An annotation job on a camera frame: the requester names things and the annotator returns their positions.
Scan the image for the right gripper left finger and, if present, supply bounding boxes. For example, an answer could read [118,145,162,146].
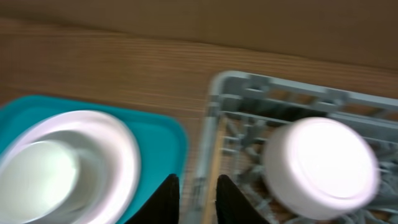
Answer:
[126,174,180,224]

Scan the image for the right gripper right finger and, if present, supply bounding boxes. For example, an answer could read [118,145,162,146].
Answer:
[215,174,269,224]

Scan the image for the large white plate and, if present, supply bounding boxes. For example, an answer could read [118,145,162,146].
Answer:
[1,110,141,223]

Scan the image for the grey bowl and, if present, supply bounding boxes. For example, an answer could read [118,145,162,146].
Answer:
[34,130,108,224]

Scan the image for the small pink-white bowl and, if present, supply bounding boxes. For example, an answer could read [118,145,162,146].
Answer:
[261,117,380,220]

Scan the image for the grey dishwasher rack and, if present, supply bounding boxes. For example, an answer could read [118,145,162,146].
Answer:
[182,71,397,223]

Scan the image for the teal serving tray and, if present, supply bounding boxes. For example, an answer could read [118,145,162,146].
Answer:
[1,95,189,223]

